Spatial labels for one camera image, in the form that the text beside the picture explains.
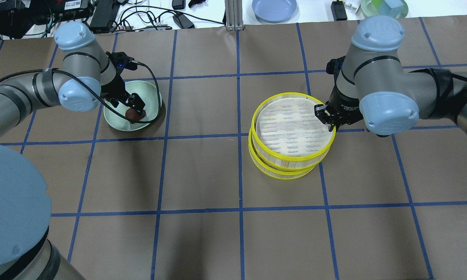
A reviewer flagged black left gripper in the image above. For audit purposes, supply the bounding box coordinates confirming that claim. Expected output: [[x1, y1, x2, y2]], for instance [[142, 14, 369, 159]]
[[100, 52, 145, 119]]

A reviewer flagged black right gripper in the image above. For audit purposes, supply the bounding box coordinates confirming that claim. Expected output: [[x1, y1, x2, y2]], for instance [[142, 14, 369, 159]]
[[314, 57, 363, 131]]

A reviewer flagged dark red bun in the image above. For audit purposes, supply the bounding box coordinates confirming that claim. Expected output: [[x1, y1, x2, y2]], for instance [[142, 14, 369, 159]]
[[125, 108, 146, 123]]

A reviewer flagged yellow steamer basket side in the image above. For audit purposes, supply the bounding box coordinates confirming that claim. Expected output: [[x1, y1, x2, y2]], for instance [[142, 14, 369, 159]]
[[250, 92, 336, 157]]

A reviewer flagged yellow steamer basket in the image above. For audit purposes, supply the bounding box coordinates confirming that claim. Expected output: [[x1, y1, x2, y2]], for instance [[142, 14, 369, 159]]
[[248, 128, 335, 180]]

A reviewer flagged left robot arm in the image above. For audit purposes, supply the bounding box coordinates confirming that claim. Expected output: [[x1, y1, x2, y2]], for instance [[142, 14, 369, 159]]
[[0, 22, 144, 280]]

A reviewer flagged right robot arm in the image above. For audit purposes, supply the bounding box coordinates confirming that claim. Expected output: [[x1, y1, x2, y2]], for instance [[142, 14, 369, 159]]
[[314, 15, 467, 137]]

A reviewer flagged light green plate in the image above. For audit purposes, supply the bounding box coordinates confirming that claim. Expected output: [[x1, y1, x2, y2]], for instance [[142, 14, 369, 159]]
[[103, 81, 163, 132]]

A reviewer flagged black power adapter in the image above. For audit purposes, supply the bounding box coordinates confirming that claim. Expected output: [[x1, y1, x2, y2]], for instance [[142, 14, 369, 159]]
[[331, 0, 348, 21]]

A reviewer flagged clear green bowl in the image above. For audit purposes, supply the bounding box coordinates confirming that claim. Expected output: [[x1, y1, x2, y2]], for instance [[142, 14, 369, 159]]
[[360, 0, 409, 18]]

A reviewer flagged blue plate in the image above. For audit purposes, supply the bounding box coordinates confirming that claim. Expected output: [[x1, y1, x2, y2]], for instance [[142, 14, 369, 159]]
[[251, 0, 298, 23]]

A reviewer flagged green sponge block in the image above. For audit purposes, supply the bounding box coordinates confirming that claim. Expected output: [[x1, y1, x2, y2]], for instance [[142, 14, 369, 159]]
[[371, 0, 383, 10]]

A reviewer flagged blue sponge block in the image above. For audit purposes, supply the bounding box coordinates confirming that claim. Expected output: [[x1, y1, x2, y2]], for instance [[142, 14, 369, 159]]
[[383, 0, 405, 9]]

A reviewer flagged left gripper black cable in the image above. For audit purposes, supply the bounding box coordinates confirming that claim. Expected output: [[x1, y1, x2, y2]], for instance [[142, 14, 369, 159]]
[[0, 60, 160, 124]]

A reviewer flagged aluminium frame post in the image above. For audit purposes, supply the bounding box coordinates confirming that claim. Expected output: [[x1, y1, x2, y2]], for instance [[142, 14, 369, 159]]
[[224, 0, 244, 31]]

